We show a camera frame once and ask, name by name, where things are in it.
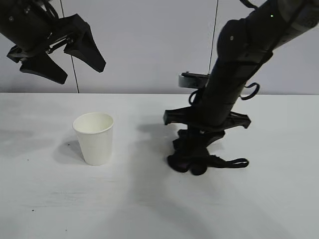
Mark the white paper cup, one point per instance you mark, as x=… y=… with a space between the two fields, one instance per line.
x=94 y=144

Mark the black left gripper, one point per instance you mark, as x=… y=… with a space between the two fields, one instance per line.
x=27 y=25

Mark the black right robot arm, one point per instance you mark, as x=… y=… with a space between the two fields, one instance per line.
x=249 y=37

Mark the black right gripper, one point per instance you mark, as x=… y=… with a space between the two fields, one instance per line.
x=216 y=109

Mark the thin black wall line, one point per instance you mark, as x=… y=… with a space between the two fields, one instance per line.
x=76 y=79
x=216 y=12

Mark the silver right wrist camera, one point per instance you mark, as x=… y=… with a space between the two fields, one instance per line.
x=192 y=81

